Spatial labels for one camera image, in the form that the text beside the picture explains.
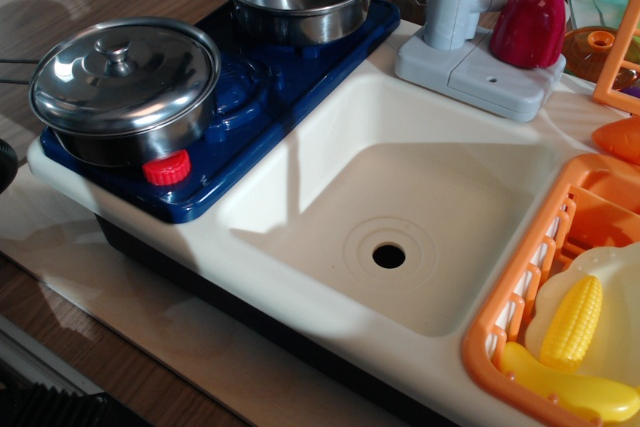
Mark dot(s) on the black round object left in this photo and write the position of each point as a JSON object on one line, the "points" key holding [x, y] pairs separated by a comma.
{"points": [[8, 165]]}

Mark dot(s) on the orange upright rack frame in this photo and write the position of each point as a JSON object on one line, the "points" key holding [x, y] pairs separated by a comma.
{"points": [[604, 92]]}

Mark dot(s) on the yellow toy banana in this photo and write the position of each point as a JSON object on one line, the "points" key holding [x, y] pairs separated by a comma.
{"points": [[590, 398]]}

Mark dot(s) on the orange dish rack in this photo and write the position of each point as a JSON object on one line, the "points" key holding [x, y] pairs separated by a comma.
{"points": [[593, 203]]}

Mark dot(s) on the yellow toy corn cob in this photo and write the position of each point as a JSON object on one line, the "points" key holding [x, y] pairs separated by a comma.
{"points": [[573, 326]]}

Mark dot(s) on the steel pan lid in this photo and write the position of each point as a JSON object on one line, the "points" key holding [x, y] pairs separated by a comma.
{"points": [[125, 76]]}

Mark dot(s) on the red toy bell pepper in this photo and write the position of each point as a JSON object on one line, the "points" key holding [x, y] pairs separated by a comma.
{"points": [[529, 34]]}

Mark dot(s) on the orange transparent lid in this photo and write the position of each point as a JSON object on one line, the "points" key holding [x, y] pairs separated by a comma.
{"points": [[586, 50]]}

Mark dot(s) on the grey toy faucet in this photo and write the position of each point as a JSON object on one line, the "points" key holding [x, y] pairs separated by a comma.
{"points": [[450, 55]]}

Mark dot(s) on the red stove knob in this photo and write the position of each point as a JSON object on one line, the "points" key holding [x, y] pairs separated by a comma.
{"points": [[169, 170]]}

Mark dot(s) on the cream toy plate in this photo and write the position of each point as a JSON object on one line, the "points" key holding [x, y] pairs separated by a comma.
{"points": [[614, 349]]}

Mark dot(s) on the orange toy carrot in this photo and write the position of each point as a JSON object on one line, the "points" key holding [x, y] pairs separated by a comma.
{"points": [[620, 138]]}

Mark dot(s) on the cream toy sink unit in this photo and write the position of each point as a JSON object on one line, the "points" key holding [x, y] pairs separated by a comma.
{"points": [[374, 230]]}

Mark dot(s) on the steel pan with handle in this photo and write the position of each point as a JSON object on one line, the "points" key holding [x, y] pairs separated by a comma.
{"points": [[135, 149]]}

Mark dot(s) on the blue toy stove top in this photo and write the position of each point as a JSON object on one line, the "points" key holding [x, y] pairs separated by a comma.
{"points": [[263, 92]]}

